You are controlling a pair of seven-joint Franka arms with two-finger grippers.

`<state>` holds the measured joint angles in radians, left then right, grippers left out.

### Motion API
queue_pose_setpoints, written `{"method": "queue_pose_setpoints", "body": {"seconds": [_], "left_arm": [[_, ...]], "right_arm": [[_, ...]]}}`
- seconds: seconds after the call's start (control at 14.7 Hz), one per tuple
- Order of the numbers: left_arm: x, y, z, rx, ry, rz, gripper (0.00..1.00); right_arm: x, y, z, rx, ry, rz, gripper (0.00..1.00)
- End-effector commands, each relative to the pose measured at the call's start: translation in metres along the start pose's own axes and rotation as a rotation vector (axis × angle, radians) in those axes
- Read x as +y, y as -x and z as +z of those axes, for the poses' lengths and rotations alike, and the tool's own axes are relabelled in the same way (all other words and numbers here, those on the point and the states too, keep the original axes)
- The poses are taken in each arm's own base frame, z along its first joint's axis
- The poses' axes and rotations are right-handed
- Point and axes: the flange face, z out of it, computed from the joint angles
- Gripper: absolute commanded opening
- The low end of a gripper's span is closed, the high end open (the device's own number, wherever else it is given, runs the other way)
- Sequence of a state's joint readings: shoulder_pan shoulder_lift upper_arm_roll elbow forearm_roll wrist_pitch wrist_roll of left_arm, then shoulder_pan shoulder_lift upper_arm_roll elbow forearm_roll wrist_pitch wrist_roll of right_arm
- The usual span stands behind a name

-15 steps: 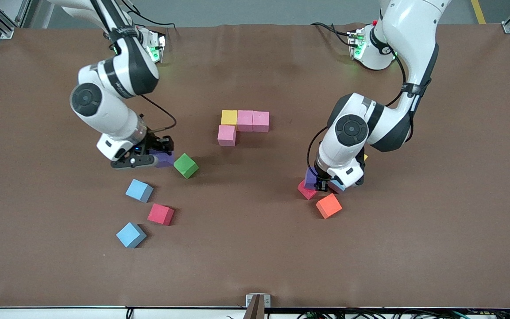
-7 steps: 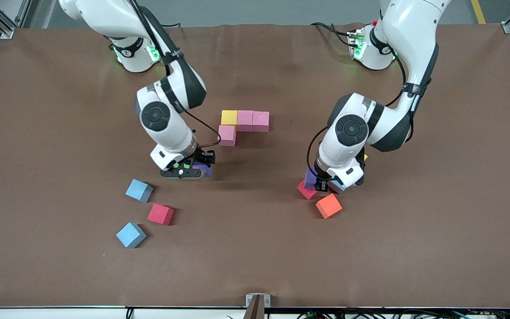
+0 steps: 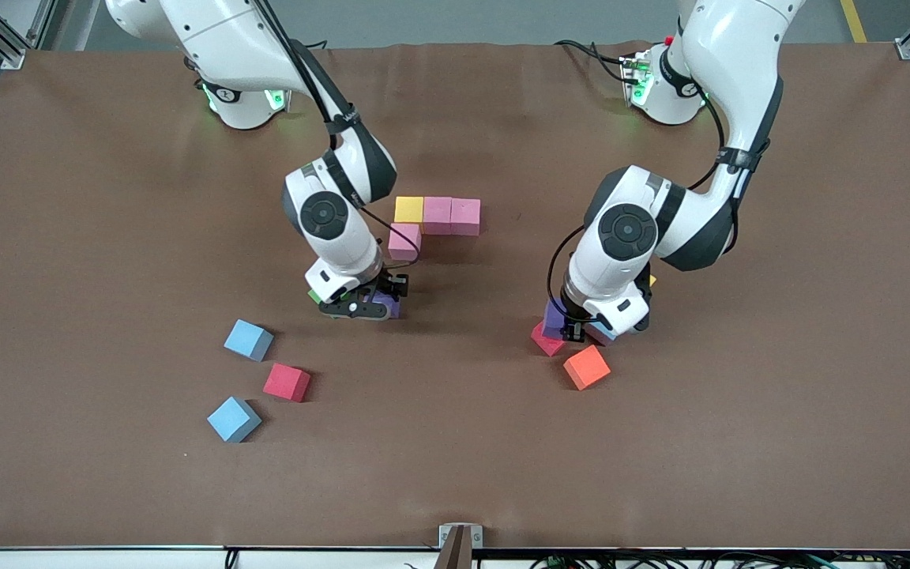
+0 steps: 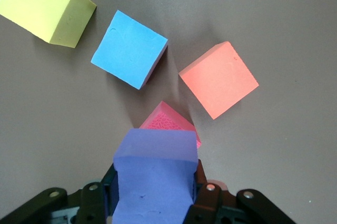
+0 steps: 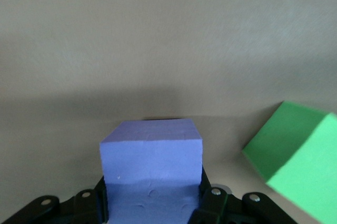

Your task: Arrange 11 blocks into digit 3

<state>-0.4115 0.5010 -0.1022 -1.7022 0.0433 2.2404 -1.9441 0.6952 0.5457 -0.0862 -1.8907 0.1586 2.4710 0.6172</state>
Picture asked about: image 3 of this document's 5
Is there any purple foam cube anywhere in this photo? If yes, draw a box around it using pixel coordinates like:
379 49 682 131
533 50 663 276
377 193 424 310
367 284 403 320
542 299 570 339

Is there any red foam cube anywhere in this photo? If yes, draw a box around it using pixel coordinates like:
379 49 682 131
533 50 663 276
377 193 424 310
262 363 312 404
531 322 568 357

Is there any orange foam cube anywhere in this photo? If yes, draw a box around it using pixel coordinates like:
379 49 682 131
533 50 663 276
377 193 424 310
563 345 612 392

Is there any pink foam cube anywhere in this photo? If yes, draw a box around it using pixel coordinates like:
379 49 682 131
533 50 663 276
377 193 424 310
450 198 482 237
422 196 453 236
388 223 423 262

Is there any brown table cover sheet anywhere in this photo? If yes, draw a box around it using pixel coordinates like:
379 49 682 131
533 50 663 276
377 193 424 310
0 41 910 552

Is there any black left arm gripper cable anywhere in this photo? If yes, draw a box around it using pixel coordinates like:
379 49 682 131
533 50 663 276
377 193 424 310
547 79 744 321

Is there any black arm gripper cable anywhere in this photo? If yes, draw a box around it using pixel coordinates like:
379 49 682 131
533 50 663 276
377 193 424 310
547 79 744 321
254 0 424 273

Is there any black right arm gripper cable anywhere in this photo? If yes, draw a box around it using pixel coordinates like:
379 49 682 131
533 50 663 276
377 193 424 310
254 0 424 273

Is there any black left arm base cable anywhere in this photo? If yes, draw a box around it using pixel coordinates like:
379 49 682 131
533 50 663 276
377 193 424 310
554 40 630 88

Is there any white table edge rail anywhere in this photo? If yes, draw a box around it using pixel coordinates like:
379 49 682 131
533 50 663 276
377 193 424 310
0 547 910 569

